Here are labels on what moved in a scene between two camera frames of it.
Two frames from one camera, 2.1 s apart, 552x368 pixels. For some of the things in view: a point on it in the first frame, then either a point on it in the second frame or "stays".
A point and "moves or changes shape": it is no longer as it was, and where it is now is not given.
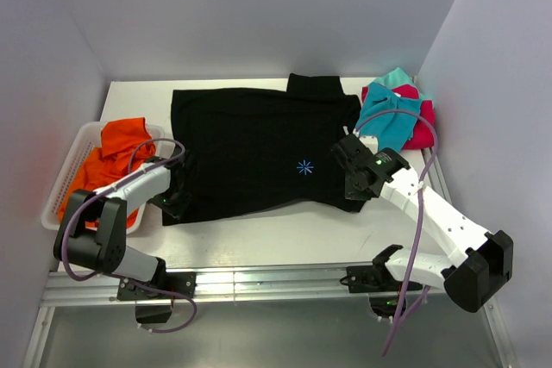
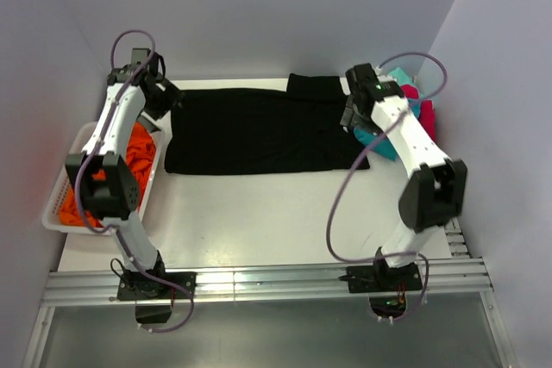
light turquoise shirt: [393, 79] stays
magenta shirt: [423, 136] stays
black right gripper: [352, 193] -> [350, 119]
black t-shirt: [265, 149] moves or changes shape
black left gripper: [178, 211] -> [172, 97]
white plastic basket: [83, 146] stays
